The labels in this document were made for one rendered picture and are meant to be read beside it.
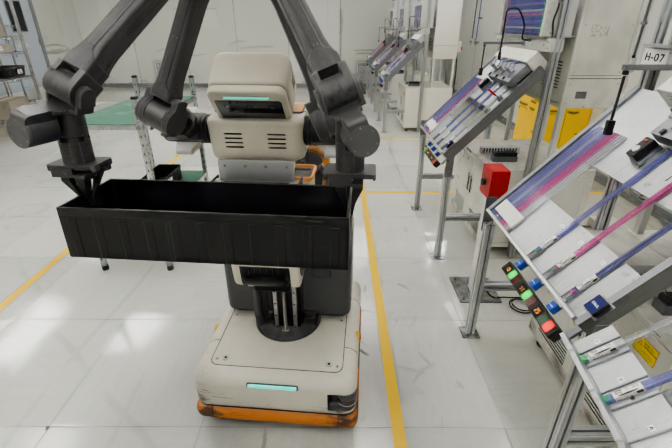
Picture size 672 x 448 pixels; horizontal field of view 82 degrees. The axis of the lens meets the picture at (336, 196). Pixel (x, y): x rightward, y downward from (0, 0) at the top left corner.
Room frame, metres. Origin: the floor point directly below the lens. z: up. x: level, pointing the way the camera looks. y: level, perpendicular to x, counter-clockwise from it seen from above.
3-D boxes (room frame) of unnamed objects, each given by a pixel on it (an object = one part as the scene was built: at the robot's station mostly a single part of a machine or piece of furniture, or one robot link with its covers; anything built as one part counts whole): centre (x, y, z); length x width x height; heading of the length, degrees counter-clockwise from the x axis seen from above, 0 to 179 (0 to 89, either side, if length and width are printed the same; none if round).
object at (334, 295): (1.41, 0.20, 0.59); 0.55 x 0.34 x 0.83; 85
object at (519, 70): (2.58, -1.11, 0.66); 1.01 x 0.73 x 1.31; 90
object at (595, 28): (2.59, -1.32, 0.95); 1.35 x 0.82 x 1.90; 90
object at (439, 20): (5.84, -1.29, 0.95); 1.36 x 0.82 x 1.90; 90
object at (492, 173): (1.87, -0.83, 0.39); 0.24 x 0.24 x 0.78; 0
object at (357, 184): (0.72, -0.02, 1.14); 0.07 x 0.07 x 0.09; 85
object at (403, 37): (7.29, -1.30, 0.95); 1.37 x 0.82 x 1.90; 90
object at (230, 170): (1.03, 0.23, 0.99); 0.28 x 0.16 x 0.22; 85
